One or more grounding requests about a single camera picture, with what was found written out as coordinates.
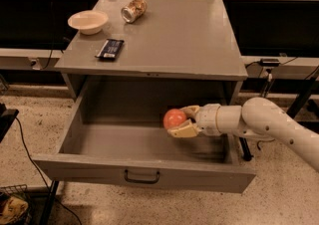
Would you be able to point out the black power adapter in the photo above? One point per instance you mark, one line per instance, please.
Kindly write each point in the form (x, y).
(269, 62)

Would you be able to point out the open grey top drawer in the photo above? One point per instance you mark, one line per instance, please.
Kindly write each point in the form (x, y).
(116, 124)

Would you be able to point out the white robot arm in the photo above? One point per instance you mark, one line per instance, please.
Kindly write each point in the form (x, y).
(257, 118)

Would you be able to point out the dark blue snack bar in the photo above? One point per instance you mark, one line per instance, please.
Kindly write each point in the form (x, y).
(110, 49)

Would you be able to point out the grey cabinet desk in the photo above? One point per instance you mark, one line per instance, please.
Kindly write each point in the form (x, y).
(186, 39)

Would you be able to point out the black drawer handle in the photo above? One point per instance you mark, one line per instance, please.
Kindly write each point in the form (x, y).
(136, 178)

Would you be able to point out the wire basket with bag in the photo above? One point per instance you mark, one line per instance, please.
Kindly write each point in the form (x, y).
(15, 205)

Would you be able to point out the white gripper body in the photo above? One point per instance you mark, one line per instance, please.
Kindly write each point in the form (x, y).
(207, 119)

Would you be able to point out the black desk leg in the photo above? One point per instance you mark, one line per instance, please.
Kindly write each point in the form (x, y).
(247, 156)

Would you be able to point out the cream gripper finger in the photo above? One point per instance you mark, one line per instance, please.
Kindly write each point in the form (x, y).
(187, 129)
(190, 111)

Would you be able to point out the lying metal soda can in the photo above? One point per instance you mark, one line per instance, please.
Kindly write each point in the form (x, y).
(134, 10)

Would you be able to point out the red apple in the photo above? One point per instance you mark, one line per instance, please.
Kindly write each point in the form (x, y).
(173, 118)

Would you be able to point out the black device left edge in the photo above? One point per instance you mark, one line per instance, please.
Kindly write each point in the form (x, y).
(7, 117)

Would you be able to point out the white bowl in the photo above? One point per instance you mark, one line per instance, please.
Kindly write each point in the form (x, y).
(88, 22)

